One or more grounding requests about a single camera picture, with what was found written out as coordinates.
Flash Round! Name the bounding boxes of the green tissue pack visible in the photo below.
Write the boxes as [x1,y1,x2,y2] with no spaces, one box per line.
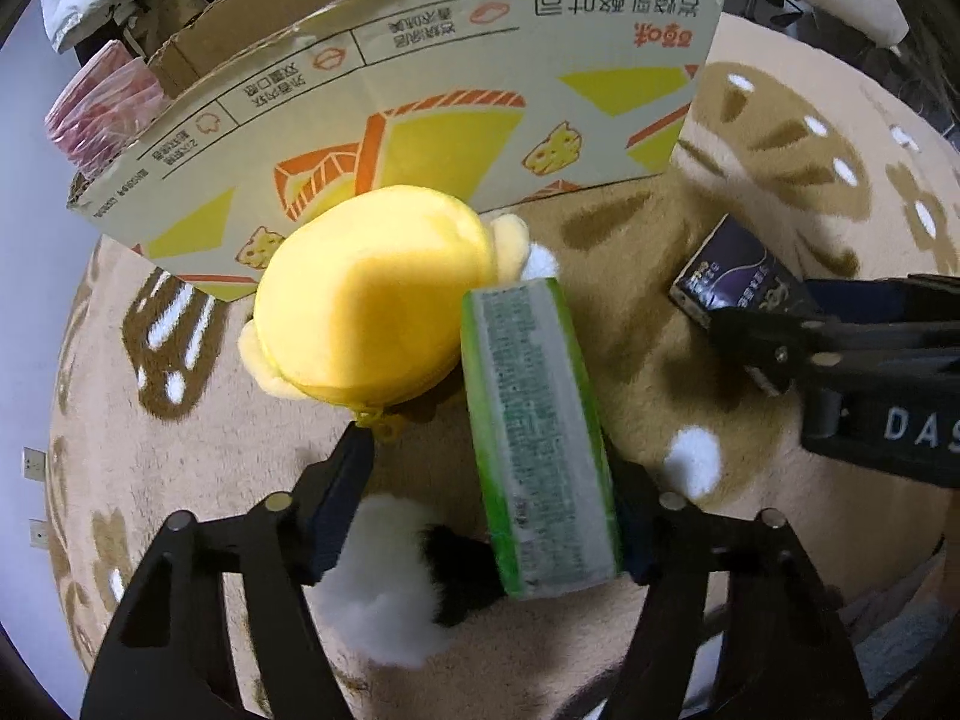
[460,278,622,600]

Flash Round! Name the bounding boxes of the white fluffy pompom plush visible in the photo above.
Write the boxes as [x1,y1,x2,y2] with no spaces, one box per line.
[314,494,506,670]

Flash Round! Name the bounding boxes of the dark purple small box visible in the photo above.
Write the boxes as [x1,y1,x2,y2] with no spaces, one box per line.
[669,215,820,328]

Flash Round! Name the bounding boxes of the yellow plush toy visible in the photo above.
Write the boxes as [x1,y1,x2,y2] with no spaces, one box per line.
[238,185,532,429]

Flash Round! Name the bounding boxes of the cardboard box with yellow print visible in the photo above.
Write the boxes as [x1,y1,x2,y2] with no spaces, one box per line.
[68,0,724,301]

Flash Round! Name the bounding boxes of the pink blanket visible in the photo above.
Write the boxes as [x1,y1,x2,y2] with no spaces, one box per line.
[44,39,169,179]

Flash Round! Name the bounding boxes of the wall socket lower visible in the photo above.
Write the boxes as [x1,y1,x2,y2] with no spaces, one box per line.
[28,518,50,550]

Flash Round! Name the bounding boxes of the wall socket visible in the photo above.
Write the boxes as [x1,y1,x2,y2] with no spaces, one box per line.
[21,447,47,483]
[28,518,50,550]

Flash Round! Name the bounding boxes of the wall socket upper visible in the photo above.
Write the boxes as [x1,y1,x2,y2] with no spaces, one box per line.
[21,447,47,483]

